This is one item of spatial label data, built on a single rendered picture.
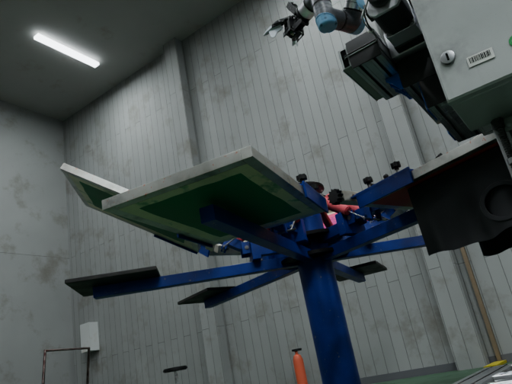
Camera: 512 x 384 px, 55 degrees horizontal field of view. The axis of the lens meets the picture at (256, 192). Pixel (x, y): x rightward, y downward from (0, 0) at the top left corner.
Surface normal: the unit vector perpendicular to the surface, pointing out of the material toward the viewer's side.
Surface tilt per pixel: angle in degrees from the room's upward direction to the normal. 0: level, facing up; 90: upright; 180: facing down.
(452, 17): 91
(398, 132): 90
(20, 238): 90
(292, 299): 90
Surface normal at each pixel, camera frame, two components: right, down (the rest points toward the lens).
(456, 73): -0.56, -0.21
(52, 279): 0.80, -0.34
